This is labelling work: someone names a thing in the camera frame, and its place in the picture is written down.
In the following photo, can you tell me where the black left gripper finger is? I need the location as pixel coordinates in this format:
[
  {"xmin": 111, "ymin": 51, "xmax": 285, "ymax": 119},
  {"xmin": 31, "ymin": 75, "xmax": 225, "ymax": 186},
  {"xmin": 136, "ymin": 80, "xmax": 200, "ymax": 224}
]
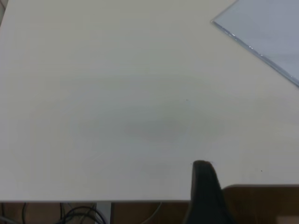
[{"xmin": 184, "ymin": 160, "xmax": 236, "ymax": 224}]

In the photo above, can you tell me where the clear plastic green-zip bag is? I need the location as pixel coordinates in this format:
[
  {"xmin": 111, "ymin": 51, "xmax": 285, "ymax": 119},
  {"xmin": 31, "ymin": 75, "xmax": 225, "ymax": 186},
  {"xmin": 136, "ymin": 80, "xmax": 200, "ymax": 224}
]
[{"xmin": 211, "ymin": 0, "xmax": 299, "ymax": 89}]

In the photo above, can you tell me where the white table leg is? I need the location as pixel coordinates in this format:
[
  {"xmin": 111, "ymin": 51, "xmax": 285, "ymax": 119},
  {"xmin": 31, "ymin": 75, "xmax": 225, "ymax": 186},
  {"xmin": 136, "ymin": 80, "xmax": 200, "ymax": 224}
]
[{"xmin": 96, "ymin": 202, "xmax": 112, "ymax": 224}]

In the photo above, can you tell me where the grey cable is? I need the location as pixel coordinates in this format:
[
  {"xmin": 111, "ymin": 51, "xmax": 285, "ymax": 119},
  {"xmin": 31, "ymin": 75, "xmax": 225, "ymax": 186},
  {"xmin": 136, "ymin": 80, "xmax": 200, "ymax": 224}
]
[{"xmin": 140, "ymin": 202, "xmax": 162, "ymax": 224}]

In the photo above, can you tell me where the black cable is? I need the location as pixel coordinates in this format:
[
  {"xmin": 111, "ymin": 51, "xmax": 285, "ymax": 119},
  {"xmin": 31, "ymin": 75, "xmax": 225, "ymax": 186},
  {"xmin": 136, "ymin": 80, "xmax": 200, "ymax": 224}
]
[{"xmin": 59, "ymin": 203, "xmax": 106, "ymax": 224}]

